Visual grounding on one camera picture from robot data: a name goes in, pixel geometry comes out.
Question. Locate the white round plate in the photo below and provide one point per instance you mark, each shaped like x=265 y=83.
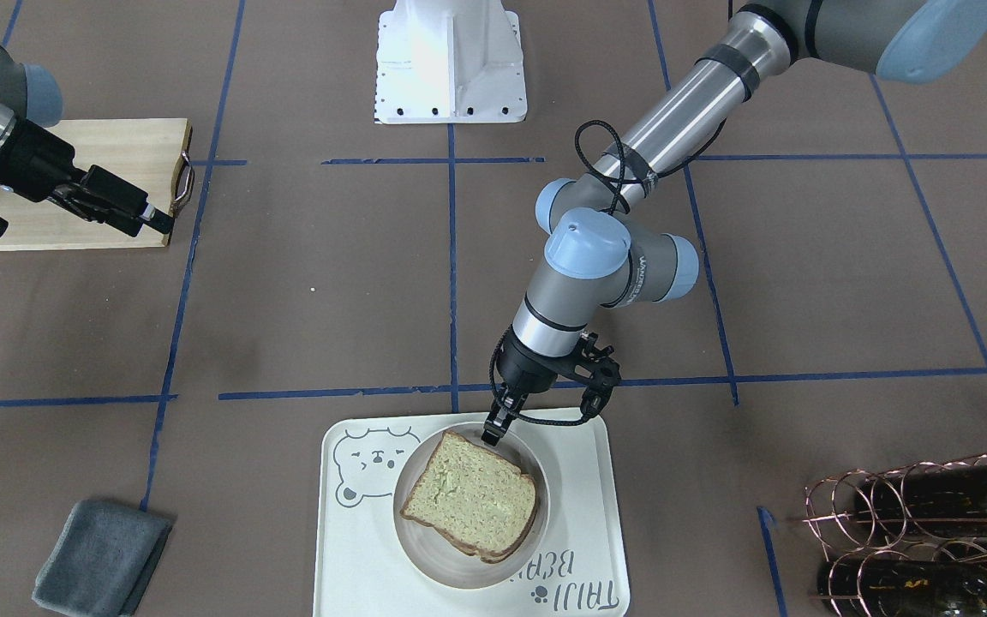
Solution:
x=428 y=551

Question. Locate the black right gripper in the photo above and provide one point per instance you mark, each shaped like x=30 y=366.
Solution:
x=38 y=163

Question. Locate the bread slice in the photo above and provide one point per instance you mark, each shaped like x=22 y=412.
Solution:
x=453 y=460
x=519 y=548

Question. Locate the copper wire bottle rack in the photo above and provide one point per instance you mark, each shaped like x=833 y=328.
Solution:
x=908 y=541

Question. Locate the grey folded cloth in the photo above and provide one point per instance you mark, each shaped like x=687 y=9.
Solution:
x=103 y=560

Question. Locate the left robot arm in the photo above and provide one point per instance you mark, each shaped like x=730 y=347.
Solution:
x=595 y=256

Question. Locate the wooden cutting board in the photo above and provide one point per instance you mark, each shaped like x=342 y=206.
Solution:
x=147 y=152

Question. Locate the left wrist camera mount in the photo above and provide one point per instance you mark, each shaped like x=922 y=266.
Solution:
x=594 y=368

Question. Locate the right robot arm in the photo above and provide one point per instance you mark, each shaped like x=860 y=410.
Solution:
x=28 y=92

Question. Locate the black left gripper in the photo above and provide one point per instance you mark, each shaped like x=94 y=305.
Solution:
x=524 y=369

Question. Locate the cream bear print tray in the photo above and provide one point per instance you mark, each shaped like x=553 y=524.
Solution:
x=578 y=570

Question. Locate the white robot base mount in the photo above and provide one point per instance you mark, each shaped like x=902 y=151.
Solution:
x=449 y=62

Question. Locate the dark green wine bottle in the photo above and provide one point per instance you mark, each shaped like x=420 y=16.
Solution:
x=948 y=503

